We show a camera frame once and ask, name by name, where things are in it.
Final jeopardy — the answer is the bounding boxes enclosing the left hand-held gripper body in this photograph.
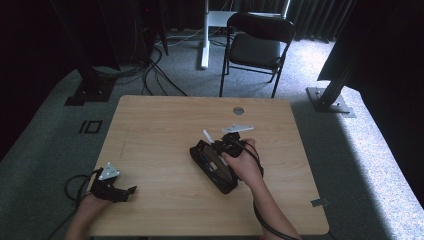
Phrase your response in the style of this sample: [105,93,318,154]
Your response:
[89,162,131,203]

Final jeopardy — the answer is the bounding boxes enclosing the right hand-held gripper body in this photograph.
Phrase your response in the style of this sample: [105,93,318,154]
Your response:
[219,123,255,159]

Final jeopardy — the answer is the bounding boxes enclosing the white pen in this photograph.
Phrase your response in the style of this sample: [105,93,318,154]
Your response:
[202,129,216,145]

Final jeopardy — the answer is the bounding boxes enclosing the black pencil case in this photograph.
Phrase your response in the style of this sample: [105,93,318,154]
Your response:
[189,139,240,195]

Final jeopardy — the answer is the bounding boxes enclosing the person's left hand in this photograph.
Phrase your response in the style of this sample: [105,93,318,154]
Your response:
[75,193,113,223]

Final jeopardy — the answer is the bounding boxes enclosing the person's right hand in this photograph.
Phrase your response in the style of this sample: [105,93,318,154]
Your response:
[221,138,265,188]

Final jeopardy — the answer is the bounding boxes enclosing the black folding chair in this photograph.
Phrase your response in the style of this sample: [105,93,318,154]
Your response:
[218,11,297,99]

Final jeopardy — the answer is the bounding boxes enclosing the grey tape piece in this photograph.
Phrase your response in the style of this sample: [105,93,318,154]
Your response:
[310,198,332,208]

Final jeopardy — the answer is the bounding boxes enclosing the black stand with grey base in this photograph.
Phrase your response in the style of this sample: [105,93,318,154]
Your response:
[305,59,357,119]

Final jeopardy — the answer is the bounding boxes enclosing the dark curtain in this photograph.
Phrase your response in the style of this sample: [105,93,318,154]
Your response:
[159,0,359,44]

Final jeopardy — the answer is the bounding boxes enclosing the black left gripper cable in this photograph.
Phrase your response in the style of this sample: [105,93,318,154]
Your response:
[46,168,104,240]

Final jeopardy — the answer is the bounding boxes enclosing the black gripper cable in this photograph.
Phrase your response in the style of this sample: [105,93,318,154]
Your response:
[233,139,301,240]
[46,168,104,240]

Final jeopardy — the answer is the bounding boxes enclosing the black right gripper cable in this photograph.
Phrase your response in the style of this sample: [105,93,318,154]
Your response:
[233,139,301,240]

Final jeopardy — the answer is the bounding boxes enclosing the bundle of floor cables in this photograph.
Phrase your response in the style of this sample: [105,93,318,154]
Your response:
[93,13,234,98]

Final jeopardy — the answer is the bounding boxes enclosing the black stand with base plate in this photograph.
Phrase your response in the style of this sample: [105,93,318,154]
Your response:
[49,0,123,107]

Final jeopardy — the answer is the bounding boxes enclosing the white desk leg frame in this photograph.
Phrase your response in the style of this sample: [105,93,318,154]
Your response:
[199,0,292,70]

